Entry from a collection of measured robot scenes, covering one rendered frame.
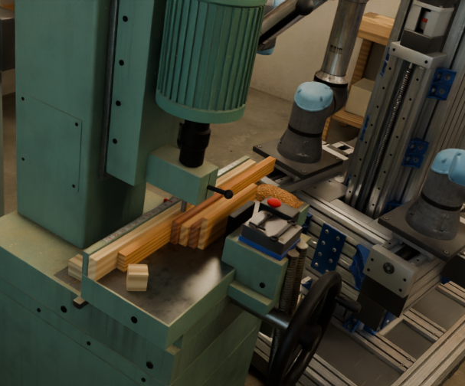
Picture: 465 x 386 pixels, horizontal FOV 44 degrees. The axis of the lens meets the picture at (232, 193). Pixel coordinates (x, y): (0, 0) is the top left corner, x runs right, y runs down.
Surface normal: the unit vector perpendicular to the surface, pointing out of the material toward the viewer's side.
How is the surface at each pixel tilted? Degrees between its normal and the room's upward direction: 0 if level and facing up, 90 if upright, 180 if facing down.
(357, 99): 90
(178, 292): 0
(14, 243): 0
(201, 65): 90
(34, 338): 90
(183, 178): 90
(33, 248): 0
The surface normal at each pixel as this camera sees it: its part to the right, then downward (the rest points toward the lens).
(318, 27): -0.48, 0.36
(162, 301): 0.18, -0.85
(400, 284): -0.68, 0.25
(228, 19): 0.29, 0.53
